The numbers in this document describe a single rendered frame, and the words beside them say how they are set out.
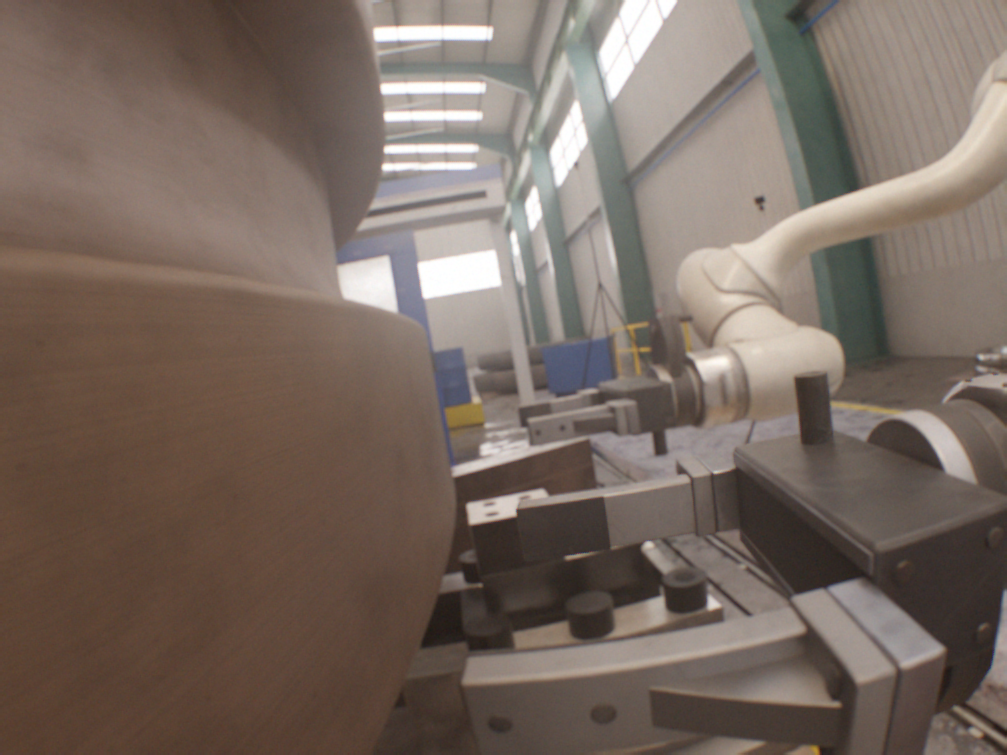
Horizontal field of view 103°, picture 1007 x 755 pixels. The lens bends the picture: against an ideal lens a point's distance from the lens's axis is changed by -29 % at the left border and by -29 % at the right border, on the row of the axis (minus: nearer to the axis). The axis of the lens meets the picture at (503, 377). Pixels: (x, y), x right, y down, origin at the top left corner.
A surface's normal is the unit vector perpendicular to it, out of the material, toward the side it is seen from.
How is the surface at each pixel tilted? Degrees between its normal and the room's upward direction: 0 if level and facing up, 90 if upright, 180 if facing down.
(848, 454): 0
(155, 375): 90
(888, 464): 0
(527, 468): 90
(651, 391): 90
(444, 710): 90
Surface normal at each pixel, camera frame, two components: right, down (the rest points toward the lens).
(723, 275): -0.66, -0.44
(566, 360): -0.26, 0.10
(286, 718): 0.98, -0.17
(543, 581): 0.10, 0.04
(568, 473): 0.47, -0.04
